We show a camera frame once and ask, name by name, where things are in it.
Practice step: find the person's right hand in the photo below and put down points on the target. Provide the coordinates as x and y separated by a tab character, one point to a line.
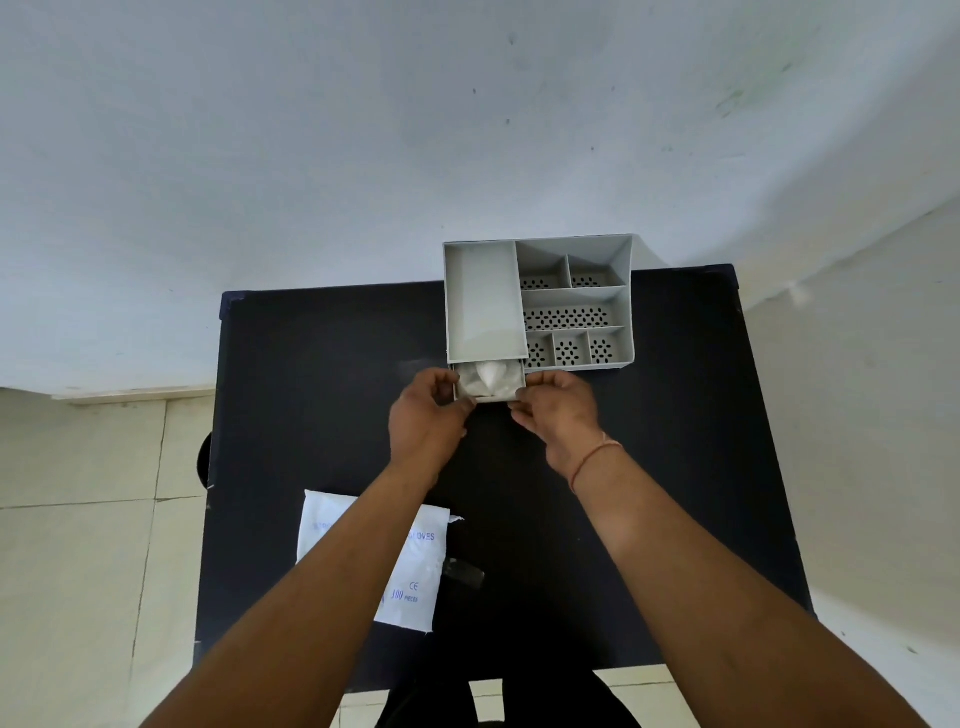
564	420

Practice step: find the person's left thumb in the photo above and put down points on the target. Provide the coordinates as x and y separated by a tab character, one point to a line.
462	406

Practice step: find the grey organizer drawer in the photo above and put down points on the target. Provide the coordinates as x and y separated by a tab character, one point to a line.
491	397

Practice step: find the person's right forearm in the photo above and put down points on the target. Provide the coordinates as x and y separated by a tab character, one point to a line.
720	600

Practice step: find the grey plastic compartment organizer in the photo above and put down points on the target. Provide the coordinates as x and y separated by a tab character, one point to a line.
484	300

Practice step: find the person's right thumb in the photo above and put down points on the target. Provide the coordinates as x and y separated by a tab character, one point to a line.
523	414

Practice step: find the person's left hand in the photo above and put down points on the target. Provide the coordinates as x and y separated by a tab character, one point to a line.
424	427

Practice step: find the black round object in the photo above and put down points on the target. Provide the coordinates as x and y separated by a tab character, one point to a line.
205	459

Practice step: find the white glove packet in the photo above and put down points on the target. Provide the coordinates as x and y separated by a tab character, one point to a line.
409	577

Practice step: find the person's left forearm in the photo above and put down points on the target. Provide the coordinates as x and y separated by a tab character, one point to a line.
315	600

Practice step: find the white crumpled plastic gloves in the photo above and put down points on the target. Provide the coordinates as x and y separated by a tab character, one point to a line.
487	377

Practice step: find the person's black trousers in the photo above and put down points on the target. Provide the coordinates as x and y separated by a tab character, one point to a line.
547	701

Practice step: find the clear plastic glove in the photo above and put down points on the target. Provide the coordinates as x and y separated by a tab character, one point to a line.
463	573

